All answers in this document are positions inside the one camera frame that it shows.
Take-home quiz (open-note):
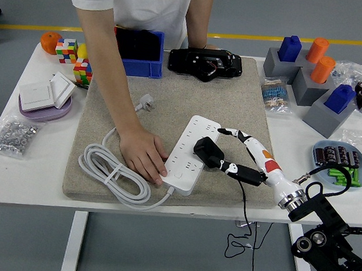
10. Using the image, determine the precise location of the person's right hand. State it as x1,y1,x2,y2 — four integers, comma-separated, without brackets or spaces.
115,125,172,189

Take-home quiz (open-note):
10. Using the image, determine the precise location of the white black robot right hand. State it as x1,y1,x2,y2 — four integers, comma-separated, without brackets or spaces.
210,126,299,205

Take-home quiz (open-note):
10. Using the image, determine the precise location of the white power strip with cable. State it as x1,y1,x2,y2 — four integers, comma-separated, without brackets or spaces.
73,88,225,218

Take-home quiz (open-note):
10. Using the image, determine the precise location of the black plug adapter with cord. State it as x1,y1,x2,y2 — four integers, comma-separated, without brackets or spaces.
184,135,280,262

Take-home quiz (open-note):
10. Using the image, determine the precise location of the black electronic device housing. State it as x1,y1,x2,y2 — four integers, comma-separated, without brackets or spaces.
166,44,245,86

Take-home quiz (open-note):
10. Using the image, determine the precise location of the small black capacitor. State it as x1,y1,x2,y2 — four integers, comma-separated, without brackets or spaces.
335,146,351,166
313,147,326,167
347,150,362,169
323,146,338,165

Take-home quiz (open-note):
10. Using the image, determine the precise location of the grey-brown felt mat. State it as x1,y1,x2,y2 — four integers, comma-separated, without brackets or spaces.
60,40,293,219

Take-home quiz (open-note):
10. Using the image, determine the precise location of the grey socket block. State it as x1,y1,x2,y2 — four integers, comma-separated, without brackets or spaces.
261,47,305,87
289,66,337,110
300,88,359,142

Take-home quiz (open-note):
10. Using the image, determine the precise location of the blue plastic bin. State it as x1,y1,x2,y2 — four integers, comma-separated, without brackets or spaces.
119,28,167,80

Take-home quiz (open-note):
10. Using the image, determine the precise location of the black and red cloth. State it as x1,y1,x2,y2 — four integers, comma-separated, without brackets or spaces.
111,25,164,63

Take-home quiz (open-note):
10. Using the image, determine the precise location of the blue square peg block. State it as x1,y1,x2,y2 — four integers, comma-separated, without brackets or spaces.
323,82,358,116
276,33,305,64

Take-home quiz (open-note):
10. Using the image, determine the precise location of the person torso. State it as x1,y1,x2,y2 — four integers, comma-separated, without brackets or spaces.
59,0,195,51

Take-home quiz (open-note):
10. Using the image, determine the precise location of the clear bag of resistors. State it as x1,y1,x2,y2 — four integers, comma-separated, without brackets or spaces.
257,75,296,116

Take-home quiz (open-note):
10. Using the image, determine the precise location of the purple oval tray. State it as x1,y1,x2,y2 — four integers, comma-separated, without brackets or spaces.
16,91,74,125

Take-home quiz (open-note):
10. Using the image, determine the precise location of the multicolour puzzle cube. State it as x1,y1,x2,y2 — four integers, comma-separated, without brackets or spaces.
71,56,95,87
54,37,80,66

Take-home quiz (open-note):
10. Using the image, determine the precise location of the orange cylinder peg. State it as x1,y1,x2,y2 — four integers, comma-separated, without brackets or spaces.
305,35,332,66
309,54,338,86

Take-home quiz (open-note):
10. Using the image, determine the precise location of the yellow lemon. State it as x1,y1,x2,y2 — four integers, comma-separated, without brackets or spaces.
76,43,89,60

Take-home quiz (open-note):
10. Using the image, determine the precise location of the clear bag of blue parts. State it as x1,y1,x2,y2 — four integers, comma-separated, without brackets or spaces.
330,59,362,95

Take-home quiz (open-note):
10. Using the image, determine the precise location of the clear bag of metal nuts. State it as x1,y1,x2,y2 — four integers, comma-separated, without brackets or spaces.
0,111,47,162

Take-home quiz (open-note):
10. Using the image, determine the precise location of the orange fruit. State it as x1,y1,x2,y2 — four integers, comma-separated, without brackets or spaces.
38,30,64,56

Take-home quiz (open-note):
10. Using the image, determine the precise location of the white wall switch panel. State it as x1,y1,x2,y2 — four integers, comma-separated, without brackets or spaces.
16,79,57,115
47,70,79,111

